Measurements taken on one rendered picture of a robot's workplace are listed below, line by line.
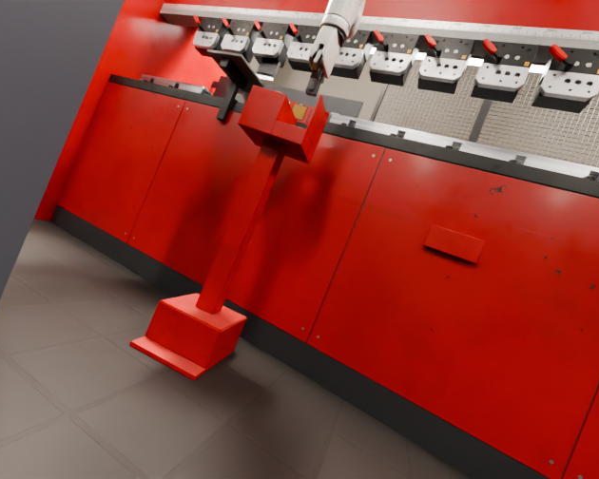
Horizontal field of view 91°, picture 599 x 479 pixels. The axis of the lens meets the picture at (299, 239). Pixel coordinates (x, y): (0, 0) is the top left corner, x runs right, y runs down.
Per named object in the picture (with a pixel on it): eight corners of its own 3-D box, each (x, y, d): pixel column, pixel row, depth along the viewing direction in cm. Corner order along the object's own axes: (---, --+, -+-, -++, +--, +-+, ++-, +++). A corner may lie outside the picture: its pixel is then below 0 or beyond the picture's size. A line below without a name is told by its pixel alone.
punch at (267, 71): (254, 76, 143) (261, 58, 143) (257, 79, 145) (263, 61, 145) (271, 79, 139) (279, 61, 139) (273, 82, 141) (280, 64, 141)
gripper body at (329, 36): (324, 41, 90) (311, 76, 91) (318, 16, 80) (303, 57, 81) (347, 46, 88) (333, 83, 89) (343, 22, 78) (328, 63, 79)
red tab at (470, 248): (423, 245, 90) (432, 223, 90) (423, 245, 92) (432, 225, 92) (476, 263, 85) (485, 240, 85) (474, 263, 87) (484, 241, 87)
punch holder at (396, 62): (367, 67, 119) (382, 30, 119) (370, 81, 127) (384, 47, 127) (404, 72, 114) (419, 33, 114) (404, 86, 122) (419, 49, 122)
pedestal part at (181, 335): (128, 345, 76) (146, 301, 76) (183, 325, 100) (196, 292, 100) (193, 380, 72) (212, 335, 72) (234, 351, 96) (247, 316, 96)
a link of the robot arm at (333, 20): (325, 32, 89) (321, 43, 90) (319, 10, 81) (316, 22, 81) (351, 38, 87) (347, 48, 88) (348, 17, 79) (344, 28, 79)
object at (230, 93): (202, 105, 119) (222, 56, 119) (222, 124, 132) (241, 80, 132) (209, 107, 117) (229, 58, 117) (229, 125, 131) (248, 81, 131)
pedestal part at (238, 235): (194, 306, 87) (263, 138, 87) (204, 303, 93) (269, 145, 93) (211, 315, 86) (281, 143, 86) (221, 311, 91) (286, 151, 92)
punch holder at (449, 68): (416, 74, 112) (433, 34, 112) (416, 88, 120) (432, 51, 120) (458, 80, 106) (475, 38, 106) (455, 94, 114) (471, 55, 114)
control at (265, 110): (237, 123, 83) (260, 65, 84) (255, 144, 99) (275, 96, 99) (300, 144, 80) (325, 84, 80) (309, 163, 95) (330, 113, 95)
